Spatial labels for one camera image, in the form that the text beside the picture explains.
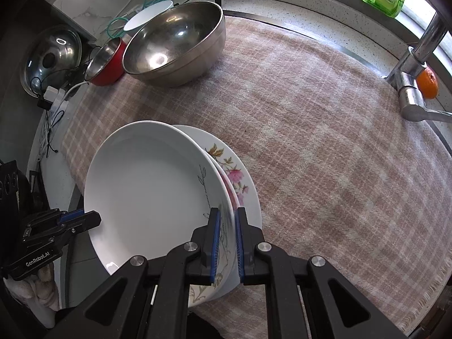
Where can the yellow floral plate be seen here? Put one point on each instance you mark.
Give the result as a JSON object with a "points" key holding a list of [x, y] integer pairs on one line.
{"points": [[243, 197]]}

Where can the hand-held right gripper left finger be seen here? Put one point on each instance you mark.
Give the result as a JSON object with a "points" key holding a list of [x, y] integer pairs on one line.
{"points": [[213, 243]]}

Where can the steel pot lid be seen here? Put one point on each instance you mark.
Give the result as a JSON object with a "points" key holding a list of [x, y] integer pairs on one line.
{"points": [[53, 56]]}

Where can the large steel bowl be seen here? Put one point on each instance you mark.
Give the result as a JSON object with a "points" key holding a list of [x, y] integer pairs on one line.
{"points": [[169, 42]]}

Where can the white power adapter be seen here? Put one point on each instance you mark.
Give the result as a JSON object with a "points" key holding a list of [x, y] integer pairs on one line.
{"points": [[54, 97]]}

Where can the small red steel bowl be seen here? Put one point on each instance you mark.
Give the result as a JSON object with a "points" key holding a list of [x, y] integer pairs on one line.
{"points": [[109, 74]]}

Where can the chrome faucet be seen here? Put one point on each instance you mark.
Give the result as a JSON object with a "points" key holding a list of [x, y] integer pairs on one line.
{"points": [[409, 91]]}

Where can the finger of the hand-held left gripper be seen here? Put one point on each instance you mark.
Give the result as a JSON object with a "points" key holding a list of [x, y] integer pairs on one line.
{"points": [[88, 219]]}

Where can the orange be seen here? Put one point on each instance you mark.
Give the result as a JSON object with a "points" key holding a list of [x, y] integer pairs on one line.
{"points": [[428, 83]]}

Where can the white ceramic bowl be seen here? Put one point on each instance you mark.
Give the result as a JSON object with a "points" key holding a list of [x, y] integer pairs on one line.
{"points": [[144, 17]]}

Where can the pink floral plate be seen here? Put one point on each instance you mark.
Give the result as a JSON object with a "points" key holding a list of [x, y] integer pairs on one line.
{"points": [[228, 192]]}

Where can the white plate with grey sprig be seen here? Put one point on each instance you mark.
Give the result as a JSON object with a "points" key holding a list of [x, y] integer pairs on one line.
{"points": [[148, 190]]}

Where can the person's left hand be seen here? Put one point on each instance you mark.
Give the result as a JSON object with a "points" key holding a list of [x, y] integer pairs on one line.
{"points": [[39, 289]]}

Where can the pink plaid cloth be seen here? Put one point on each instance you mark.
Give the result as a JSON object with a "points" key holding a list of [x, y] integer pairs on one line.
{"points": [[317, 148]]}

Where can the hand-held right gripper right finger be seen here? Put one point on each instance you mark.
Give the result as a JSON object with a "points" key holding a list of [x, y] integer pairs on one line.
{"points": [[240, 243]]}

